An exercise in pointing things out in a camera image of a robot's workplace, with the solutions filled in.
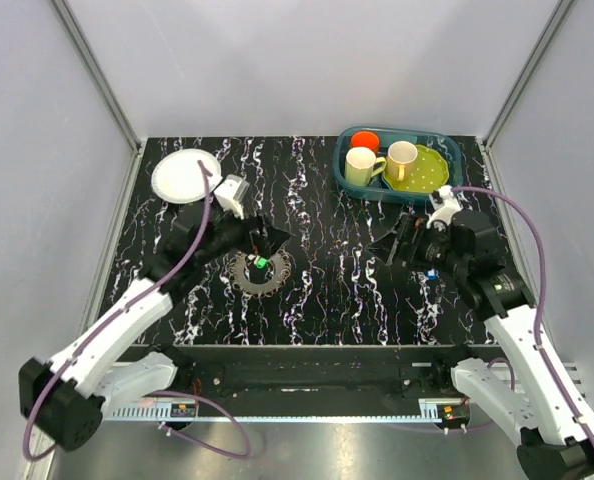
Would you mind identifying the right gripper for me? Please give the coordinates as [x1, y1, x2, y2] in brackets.
[365, 212, 468, 279]

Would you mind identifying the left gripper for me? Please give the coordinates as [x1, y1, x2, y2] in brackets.
[196, 201, 291, 266]

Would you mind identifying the green key tag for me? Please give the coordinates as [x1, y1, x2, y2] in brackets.
[255, 257, 269, 268]

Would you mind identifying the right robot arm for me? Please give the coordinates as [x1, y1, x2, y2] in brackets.
[367, 210, 594, 479]

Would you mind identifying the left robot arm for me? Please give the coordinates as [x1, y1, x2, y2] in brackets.
[18, 206, 290, 451]

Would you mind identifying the teal plastic bin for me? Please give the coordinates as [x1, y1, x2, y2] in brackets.
[332, 125, 462, 205]

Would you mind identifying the green dotted plate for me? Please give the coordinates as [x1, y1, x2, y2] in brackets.
[381, 145, 450, 194]

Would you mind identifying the pale green mug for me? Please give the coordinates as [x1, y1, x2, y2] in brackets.
[344, 147, 386, 187]

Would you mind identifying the yellow mug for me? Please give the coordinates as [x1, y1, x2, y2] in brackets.
[385, 141, 418, 182]

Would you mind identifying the white paper plate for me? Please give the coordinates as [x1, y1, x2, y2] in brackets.
[151, 149, 223, 205]

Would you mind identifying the orange cup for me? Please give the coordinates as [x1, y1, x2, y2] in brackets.
[350, 130, 381, 153]

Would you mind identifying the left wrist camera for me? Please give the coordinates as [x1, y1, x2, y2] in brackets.
[213, 174, 250, 220]

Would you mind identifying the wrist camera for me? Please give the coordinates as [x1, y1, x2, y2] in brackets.
[213, 174, 250, 220]
[426, 185, 462, 232]

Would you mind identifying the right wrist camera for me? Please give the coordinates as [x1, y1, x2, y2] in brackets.
[426, 185, 462, 232]

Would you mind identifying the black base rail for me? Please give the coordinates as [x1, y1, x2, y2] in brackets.
[181, 346, 498, 418]

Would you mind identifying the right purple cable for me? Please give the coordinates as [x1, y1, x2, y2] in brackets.
[451, 185, 594, 480]

